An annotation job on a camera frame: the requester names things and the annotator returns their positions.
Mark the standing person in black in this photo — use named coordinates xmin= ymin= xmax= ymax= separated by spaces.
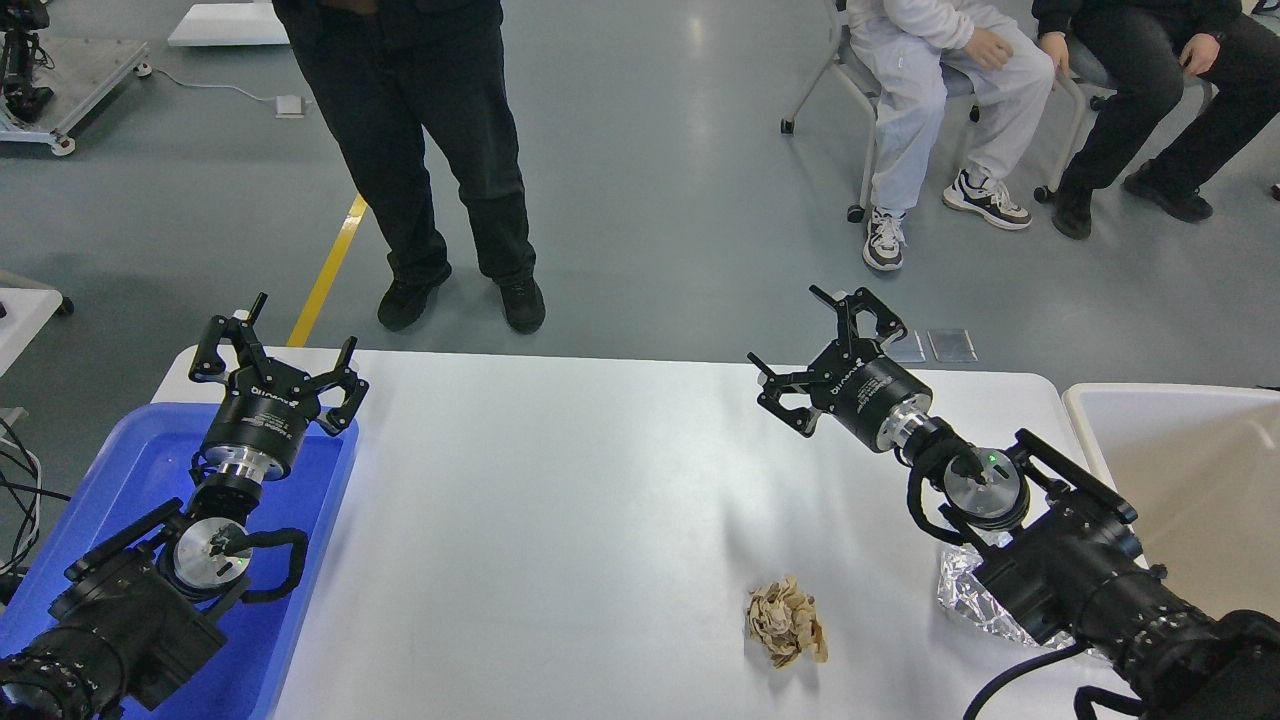
xmin=273 ymin=1 xmax=547 ymax=334

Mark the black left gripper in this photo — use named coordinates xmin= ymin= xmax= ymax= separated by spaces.
xmin=188 ymin=293 xmax=370 ymax=484

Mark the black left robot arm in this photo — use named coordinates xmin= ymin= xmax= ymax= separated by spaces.
xmin=3 ymin=293 xmax=369 ymax=719

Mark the white side table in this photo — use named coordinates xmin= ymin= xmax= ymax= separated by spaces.
xmin=1 ymin=270 xmax=76 ymax=375

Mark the left floor metal plate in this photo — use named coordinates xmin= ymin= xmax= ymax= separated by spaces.
xmin=882 ymin=331 xmax=928 ymax=365

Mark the silver foil bag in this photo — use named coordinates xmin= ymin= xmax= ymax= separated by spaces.
xmin=936 ymin=543 xmax=1074 ymax=651

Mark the seated person in white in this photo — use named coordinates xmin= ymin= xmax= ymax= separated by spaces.
xmin=847 ymin=1 xmax=1056 ymax=272

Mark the black cables bundle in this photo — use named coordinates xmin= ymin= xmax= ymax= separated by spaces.
xmin=0 ymin=415 xmax=73 ymax=606

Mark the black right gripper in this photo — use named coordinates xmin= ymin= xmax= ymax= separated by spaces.
xmin=748 ymin=284 xmax=934 ymax=454

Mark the beige plastic bin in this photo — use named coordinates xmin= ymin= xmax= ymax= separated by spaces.
xmin=1062 ymin=383 xmax=1279 ymax=616

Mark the grey office chair right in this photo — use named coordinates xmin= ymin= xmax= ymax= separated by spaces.
xmin=1034 ymin=40 xmax=1216 ymax=205

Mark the floor metal plate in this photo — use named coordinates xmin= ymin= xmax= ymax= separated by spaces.
xmin=882 ymin=331 xmax=928 ymax=365
xmin=925 ymin=328 xmax=979 ymax=364

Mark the seated person in black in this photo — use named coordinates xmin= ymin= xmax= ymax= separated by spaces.
xmin=1032 ymin=1 xmax=1279 ymax=240

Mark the crumpled brown paper ball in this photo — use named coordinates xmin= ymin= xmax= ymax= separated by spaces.
xmin=745 ymin=574 xmax=829 ymax=669

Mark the right floor metal plate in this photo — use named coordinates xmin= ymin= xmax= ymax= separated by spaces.
xmin=925 ymin=328 xmax=979 ymax=364

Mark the blue plastic tray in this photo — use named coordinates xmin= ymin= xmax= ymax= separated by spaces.
xmin=0 ymin=402 xmax=360 ymax=720

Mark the white floor platform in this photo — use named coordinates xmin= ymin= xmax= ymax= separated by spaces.
xmin=166 ymin=1 xmax=289 ymax=47

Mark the grey office chair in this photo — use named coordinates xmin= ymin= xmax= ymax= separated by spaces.
xmin=1034 ymin=40 xmax=1216 ymax=205
xmin=780 ymin=0 xmax=986 ymax=224

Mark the grey office chair left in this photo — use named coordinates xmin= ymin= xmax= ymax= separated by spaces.
xmin=780 ymin=0 xmax=986 ymax=224

